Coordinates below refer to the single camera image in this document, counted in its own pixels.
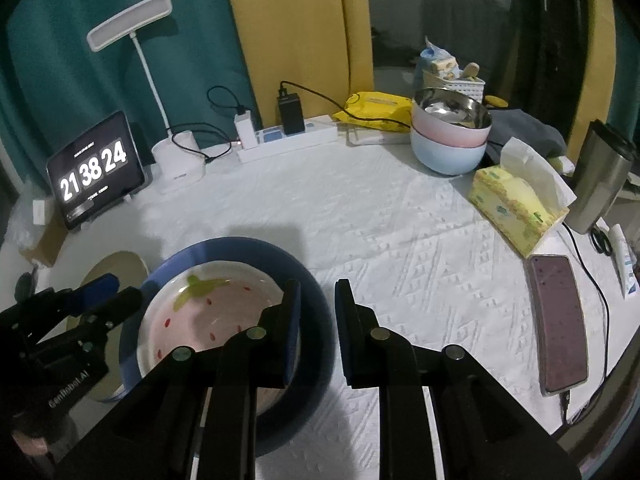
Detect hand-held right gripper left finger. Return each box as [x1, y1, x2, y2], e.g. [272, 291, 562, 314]
[52, 278, 302, 480]

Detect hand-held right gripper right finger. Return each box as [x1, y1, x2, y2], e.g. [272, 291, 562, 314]
[334, 278, 583, 480]

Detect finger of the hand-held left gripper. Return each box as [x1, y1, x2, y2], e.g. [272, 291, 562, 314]
[30, 286, 144, 361]
[15, 273, 121, 322]

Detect strawberry print white bowl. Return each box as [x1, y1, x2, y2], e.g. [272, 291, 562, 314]
[136, 260, 301, 416]

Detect large blue bowl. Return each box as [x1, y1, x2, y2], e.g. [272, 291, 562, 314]
[120, 236, 336, 458]

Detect cardboard box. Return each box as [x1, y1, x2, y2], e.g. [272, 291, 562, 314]
[20, 210, 68, 267]

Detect black round device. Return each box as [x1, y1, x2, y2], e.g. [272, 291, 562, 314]
[15, 272, 36, 303]

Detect tablet with clock display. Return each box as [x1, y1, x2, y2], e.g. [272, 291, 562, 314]
[46, 111, 147, 231]

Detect white textured tablecloth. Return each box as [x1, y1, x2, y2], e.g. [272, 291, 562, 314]
[0, 125, 640, 480]

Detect white wipes pack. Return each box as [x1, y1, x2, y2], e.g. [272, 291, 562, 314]
[347, 127, 416, 147]

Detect white power strip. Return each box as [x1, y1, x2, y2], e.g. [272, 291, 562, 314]
[236, 115, 339, 164]

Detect light blue bowl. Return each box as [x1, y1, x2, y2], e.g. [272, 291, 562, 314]
[410, 127, 488, 177]

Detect white charger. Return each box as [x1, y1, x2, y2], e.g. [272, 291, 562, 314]
[234, 112, 258, 148]

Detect yellow tissue box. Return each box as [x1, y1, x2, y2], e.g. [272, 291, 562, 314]
[468, 136, 578, 258]

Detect smartphone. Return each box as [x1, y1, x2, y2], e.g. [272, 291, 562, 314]
[529, 254, 589, 396]

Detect black charger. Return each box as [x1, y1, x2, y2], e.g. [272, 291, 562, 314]
[276, 92, 306, 136]

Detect pink bowl with steel inside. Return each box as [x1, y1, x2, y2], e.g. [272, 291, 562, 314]
[411, 87, 493, 148]

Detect yellow wet wipes pack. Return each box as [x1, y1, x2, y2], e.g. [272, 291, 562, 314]
[332, 91, 416, 133]

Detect teal curtain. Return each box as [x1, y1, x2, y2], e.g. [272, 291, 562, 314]
[0, 0, 263, 196]

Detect white desk lamp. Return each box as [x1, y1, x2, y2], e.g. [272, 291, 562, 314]
[86, 0, 207, 196]

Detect black scissors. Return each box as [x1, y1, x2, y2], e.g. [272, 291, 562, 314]
[590, 222, 613, 256]

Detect white basket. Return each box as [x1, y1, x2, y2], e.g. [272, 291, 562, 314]
[422, 67, 487, 103]

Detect grey cloth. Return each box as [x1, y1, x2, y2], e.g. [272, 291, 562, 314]
[482, 107, 568, 166]

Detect white tube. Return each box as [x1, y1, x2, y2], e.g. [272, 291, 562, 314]
[609, 224, 640, 300]

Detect steel tumbler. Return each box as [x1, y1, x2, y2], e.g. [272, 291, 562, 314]
[565, 119, 637, 235]

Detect yellow curtain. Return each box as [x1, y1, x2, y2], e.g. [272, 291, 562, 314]
[221, 0, 375, 121]

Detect black lamp cable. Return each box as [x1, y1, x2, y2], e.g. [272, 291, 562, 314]
[167, 85, 248, 165]

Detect black phone cable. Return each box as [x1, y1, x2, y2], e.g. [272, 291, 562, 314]
[279, 80, 611, 423]

